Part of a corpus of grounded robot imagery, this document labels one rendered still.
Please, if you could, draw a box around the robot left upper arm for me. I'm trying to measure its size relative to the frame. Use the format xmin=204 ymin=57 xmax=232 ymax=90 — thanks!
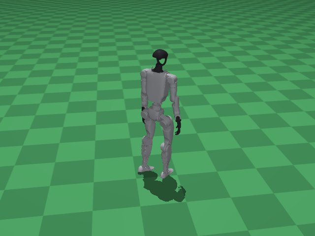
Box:
xmin=140 ymin=68 xmax=148 ymax=94

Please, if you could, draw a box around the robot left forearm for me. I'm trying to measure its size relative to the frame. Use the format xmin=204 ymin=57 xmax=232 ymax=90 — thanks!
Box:
xmin=141 ymin=92 xmax=148 ymax=109

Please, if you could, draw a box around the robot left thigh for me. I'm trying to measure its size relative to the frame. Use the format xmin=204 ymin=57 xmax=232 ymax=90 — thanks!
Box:
xmin=141 ymin=108 xmax=156 ymax=146

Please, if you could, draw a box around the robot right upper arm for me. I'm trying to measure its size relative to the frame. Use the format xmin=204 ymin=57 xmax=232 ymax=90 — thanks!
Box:
xmin=166 ymin=73 xmax=178 ymax=103

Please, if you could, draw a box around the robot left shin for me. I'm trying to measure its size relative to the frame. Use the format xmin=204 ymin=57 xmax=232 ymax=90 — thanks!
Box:
xmin=141 ymin=136 xmax=153 ymax=167

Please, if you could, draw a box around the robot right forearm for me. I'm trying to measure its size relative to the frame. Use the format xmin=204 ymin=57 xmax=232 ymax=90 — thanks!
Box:
xmin=172 ymin=96 xmax=181 ymax=120

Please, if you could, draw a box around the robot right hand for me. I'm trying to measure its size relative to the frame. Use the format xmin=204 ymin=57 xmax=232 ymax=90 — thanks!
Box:
xmin=175 ymin=116 xmax=181 ymax=135

